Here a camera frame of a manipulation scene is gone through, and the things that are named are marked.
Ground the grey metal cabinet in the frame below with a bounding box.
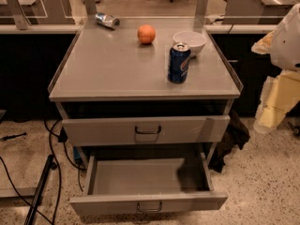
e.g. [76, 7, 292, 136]
[47, 16, 244, 167]

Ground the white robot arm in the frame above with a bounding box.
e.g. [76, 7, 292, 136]
[251, 4, 300, 133]

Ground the black bar on floor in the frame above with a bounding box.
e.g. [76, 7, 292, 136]
[24, 155, 53, 225]

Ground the blue pepsi can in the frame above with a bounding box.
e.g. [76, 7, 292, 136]
[168, 42, 190, 83]

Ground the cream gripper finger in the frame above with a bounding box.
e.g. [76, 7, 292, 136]
[254, 70, 300, 134]
[251, 31, 274, 54]

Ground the orange fruit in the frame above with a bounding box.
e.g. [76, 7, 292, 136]
[137, 24, 156, 44]

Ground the dark cloth on floor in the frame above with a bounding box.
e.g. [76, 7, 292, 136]
[209, 111, 250, 173]

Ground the open middle drawer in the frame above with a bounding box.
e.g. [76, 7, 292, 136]
[69, 151, 228, 217]

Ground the black cable on floor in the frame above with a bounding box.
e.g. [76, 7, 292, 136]
[0, 119, 87, 225]

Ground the silver can lying down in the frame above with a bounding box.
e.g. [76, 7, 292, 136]
[95, 12, 120, 30]

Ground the white bowl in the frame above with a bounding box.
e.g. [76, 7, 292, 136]
[173, 31, 206, 58]

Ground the closed upper drawer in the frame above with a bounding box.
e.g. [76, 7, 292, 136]
[62, 115, 230, 146]

